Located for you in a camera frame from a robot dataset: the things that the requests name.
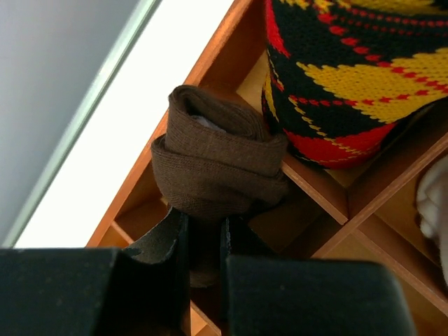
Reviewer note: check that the dark brown striped sock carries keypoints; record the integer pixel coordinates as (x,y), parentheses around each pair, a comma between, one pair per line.
(215,160)

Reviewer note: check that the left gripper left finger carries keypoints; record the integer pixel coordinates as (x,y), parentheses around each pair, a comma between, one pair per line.
(142,289)

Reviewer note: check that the black red rolled sock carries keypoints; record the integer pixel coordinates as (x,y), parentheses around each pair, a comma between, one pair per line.
(345,76)

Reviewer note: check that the white rolled sock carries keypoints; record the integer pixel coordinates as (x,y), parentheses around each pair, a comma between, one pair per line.
(429,200)

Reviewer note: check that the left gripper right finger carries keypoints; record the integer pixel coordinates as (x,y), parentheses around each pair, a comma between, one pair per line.
(264,294)

